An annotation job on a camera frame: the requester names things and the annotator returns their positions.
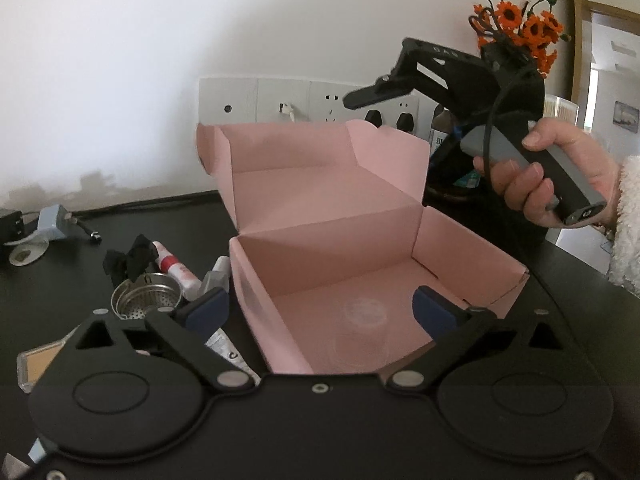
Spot framed wall picture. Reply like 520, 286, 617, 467
613, 101, 640, 134

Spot orange artificial flowers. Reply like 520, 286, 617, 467
470, 0, 572, 79

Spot black hair clip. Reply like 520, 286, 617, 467
102, 233, 159, 286

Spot cable with black connector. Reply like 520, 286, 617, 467
70, 214, 104, 245

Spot person's right hand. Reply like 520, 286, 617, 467
472, 117, 622, 232

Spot pink cardboard box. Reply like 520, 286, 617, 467
195, 120, 531, 376

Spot wooden door frame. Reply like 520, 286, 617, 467
570, 0, 640, 136

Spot light blue charger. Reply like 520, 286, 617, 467
37, 204, 74, 241

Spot clear round plastic container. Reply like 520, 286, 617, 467
330, 297, 392, 368

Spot clear compact powder case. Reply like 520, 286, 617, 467
16, 340, 66, 394

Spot small clear bottle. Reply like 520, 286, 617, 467
199, 255, 231, 306

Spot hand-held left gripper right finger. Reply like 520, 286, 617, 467
385, 285, 576, 392

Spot white squeeze tube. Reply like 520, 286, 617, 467
202, 326, 264, 381

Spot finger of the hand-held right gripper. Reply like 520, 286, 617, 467
344, 61, 451, 111

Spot person's right forearm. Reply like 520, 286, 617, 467
606, 155, 640, 302

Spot silver round disc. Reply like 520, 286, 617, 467
8, 237, 50, 266

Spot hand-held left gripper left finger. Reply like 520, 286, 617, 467
64, 287, 256, 392

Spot black desktop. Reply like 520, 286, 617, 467
0, 190, 640, 413

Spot brown supplement bottle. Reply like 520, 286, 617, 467
427, 104, 483, 201

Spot white wall socket panel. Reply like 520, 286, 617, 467
199, 76, 436, 137

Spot black charger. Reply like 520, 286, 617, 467
0, 208, 25, 246

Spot metal strainer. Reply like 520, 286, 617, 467
109, 272, 184, 321

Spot clear cotton swab box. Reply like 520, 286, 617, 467
542, 94, 580, 129

